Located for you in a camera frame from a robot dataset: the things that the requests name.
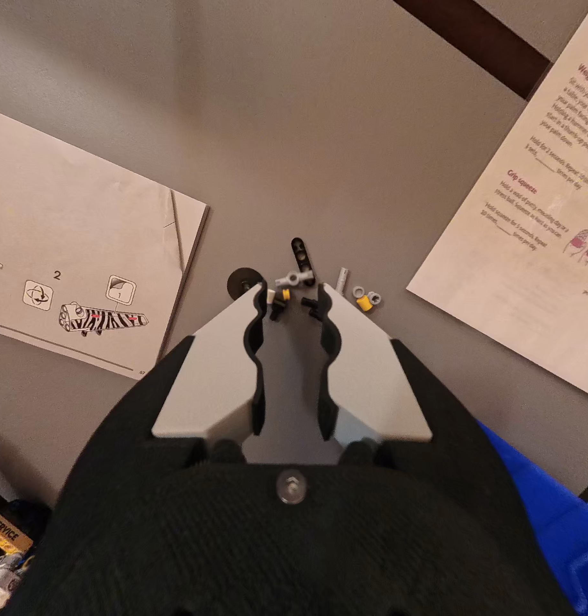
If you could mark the blue plastic bin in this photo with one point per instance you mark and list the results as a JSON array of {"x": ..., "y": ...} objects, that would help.
[{"x": 563, "y": 529}]

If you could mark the printed paper sheet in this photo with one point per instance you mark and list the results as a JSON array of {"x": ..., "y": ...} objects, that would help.
[{"x": 515, "y": 216}]

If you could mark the partly built lego model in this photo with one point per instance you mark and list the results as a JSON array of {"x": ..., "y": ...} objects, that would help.
[{"x": 5, "y": 534}]

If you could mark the lego instruction booklet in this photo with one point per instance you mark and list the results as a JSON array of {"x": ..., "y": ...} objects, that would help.
[{"x": 82, "y": 216}]

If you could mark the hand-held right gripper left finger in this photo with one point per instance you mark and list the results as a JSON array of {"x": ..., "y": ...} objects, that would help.
[{"x": 212, "y": 385}]

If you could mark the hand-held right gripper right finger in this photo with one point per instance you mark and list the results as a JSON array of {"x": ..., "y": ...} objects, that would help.
[{"x": 375, "y": 385}]

